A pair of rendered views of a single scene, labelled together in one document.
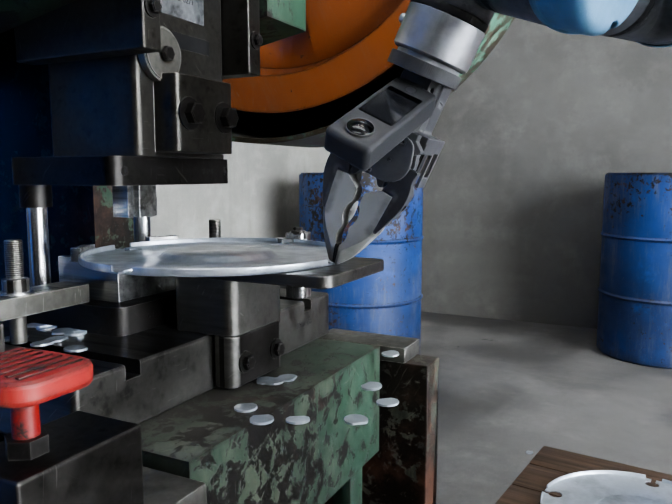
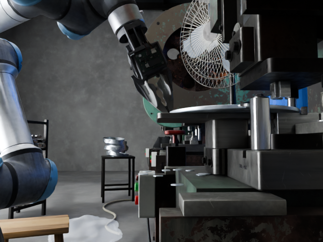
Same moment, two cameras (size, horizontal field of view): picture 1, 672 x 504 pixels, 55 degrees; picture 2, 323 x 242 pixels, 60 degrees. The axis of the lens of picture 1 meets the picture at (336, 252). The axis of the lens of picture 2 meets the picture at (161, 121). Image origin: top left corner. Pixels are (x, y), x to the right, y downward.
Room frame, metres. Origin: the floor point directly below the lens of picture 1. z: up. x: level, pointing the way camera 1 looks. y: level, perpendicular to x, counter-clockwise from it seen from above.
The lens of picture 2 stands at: (1.21, -0.32, 0.72)
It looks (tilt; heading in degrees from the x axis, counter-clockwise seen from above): 4 degrees up; 151
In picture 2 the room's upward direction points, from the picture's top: straight up
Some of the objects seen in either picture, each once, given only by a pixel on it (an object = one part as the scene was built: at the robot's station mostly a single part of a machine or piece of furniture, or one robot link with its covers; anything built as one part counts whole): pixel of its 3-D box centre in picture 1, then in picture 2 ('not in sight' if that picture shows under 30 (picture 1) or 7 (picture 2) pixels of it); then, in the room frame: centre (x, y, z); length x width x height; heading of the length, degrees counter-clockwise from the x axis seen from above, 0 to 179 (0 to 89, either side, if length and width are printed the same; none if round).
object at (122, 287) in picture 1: (137, 269); (282, 125); (0.77, 0.24, 0.76); 0.15 x 0.09 x 0.05; 153
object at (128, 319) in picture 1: (132, 299); (287, 141); (0.77, 0.25, 0.72); 0.20 x 0.16 x 0.03; 153
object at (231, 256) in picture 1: (218, 253); (230, 114); (0.71, 0.13, 0.78); 0.29 x 0.29 x 0.01
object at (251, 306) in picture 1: (256, 316); (210, 142); (0.69, 0.09, 0.72); 0.25 x 0.14 x 0.14; 63
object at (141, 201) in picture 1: (137, 200); (279, 90); (0.77, 0.23, 0.84); 0.05 x 0.03 x 0.04; 153
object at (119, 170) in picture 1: (127, 181); (284, 81); (0.77, 0.25, 0.86); 0.20 x 0.16 x 0.05; 153
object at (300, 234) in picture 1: (298, 262); (260, 122); (0.87, 0.05, 0.75); 0.03 x 0.03 x 0.10; 63
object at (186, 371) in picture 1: (136, 336); (285, 161); (0.77, 0.24, 0.68); 0.45 x 0.30 x 0.06; 153
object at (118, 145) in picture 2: not in sight; (117, 167); (-2.27, 0.92, 0.40); 0.45 x 0.40 x 0.79; 165
